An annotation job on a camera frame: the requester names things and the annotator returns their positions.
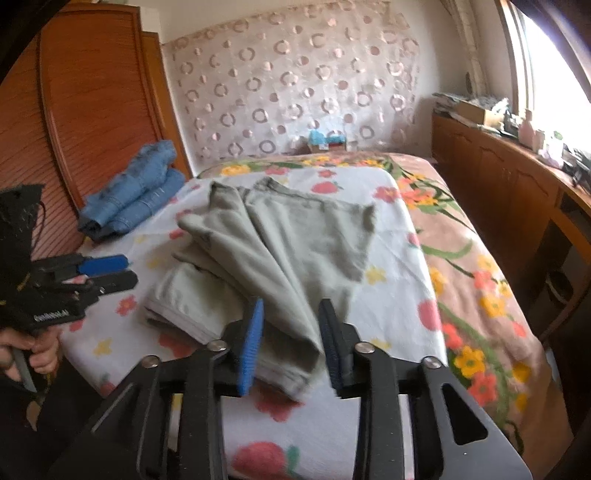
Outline person's left hand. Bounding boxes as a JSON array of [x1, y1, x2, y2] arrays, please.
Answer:
[[0, 325, 62, 381]]

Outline cardboard box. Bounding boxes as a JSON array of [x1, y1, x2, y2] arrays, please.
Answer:
[[454, 98, 505, 131]]

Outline dark cloth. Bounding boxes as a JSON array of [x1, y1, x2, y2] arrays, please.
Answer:
[[0, 364, 116, 480]]

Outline wooden cabinet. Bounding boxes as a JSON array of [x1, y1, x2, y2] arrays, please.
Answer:
[[431, 112, 591, 344]]

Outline window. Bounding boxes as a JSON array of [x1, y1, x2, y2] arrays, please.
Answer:
[[496, 0, 591, 141]]

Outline olive green pants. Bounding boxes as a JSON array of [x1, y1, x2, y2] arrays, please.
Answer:
[[178, 176, 378, 402]]

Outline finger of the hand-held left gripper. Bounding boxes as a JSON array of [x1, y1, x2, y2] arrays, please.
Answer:
[[78, 254, 132, 278], [75, 270, 140, 296]]

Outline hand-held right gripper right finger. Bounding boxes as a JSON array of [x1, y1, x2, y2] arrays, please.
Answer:
[[318, 298, 532, 480]]

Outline pink bottles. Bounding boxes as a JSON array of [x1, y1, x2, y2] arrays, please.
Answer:
[[518, 108, 546, 152]]

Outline teal and white small box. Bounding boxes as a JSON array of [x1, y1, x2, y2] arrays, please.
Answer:
[[307, 129, 348, 154]]

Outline circle patterned lace cloth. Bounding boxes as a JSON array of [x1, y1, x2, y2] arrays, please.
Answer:
[[161, 0, 434, 178]]

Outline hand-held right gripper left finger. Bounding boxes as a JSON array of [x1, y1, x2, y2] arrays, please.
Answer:
[[46, 298, 265, 480]]

